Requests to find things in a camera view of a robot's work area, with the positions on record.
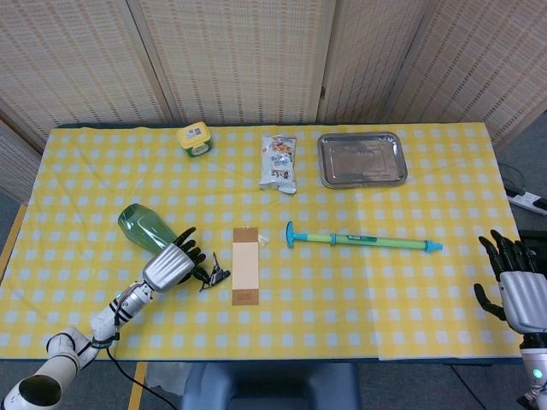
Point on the woven folding screen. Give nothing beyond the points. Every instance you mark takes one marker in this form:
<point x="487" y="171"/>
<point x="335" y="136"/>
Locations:
<point x="239" y="60"/>

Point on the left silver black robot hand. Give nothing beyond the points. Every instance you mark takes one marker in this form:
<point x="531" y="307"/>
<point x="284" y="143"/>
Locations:
<point x="166" y="267"/>

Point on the grey blue chair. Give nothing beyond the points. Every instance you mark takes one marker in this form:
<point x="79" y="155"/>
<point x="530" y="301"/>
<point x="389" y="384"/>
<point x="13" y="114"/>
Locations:
<point x="269" y="386"/>

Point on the white power strip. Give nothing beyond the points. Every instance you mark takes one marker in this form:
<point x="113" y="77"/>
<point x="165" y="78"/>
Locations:
<point x="527" y="199"/>

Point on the white snack bag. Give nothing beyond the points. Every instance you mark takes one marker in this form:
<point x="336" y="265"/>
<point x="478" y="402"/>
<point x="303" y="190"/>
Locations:
<point x="278" y="164"/>

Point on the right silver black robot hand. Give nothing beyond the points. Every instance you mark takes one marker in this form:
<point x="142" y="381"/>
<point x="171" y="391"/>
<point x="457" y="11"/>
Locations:
<point x="523" y="294"/>

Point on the green spray bottle black nozzle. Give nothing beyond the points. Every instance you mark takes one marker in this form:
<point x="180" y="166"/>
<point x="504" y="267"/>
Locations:
<point x="145" y="226"/>

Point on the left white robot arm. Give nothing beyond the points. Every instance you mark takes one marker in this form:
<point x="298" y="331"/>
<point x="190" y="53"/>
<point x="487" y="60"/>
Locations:
<point x="64" y="354"/>

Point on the green blue water squirter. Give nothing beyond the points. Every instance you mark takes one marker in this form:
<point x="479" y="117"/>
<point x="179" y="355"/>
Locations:
<point x="376" y="241"/>

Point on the rectangular metal tray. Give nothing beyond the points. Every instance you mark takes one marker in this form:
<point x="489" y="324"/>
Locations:
<point x="361" y="160"/>

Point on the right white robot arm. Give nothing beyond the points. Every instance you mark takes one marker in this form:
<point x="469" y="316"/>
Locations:
<point x="534" y="367"/>

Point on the yellow checkered tablecloth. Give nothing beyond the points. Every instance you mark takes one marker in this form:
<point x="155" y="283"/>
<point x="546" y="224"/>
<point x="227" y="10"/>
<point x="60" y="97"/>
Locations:
<point x="342" y="307"/>

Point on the yellow green lidded tub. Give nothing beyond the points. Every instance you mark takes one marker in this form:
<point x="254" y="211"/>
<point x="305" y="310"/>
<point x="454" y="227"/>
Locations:
<point x="193" y="136"/>

